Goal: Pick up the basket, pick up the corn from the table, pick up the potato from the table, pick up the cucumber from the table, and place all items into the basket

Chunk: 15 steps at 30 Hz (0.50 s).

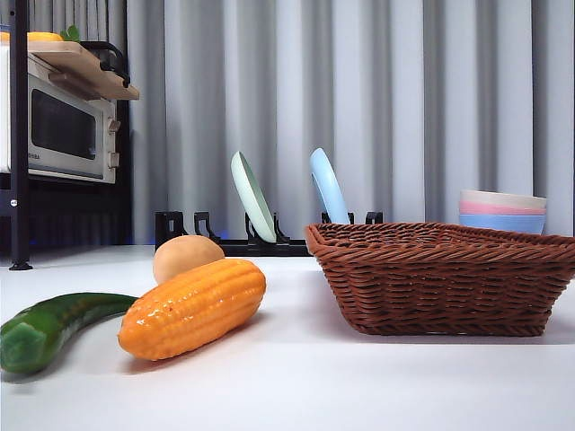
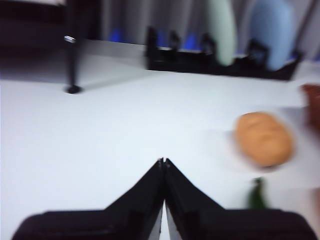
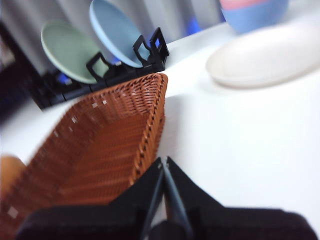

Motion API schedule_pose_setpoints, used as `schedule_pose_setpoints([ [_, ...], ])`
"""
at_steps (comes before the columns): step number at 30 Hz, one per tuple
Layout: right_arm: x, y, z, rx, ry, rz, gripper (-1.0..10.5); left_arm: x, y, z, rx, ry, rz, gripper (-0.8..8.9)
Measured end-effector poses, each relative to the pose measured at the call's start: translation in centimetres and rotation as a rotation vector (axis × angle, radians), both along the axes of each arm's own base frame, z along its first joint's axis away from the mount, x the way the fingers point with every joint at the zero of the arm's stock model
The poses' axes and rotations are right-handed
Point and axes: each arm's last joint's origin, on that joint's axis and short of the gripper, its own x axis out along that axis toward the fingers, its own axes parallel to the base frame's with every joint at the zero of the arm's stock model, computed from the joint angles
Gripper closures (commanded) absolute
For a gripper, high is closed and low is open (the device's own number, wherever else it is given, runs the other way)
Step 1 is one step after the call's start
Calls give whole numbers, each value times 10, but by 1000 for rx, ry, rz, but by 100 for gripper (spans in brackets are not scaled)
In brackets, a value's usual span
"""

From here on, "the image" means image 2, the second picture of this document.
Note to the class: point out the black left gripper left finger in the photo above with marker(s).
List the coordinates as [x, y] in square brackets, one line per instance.
[120, 222]

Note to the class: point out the dark green cucumber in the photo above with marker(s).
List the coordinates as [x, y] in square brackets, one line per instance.
[257, 197]

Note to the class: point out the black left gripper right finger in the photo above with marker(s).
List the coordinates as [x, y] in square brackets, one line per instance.
[212, 222]

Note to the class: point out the tan potato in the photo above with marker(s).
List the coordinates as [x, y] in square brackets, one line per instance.
[263, 138]

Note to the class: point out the pale blue plate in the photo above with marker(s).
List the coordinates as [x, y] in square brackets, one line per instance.
[273, 32]

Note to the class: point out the pale green plate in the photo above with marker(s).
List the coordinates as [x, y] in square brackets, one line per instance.
[222, 32]

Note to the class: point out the grey curtain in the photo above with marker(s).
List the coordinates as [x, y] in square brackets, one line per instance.
[150, 15]

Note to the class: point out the black shelf frame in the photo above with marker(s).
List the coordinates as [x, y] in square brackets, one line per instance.
[72, 62]

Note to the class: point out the brown wicker basket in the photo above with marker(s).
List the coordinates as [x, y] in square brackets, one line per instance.
[313, 105]

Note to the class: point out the black dish rack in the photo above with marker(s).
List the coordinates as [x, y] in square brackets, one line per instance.
[200, 62]

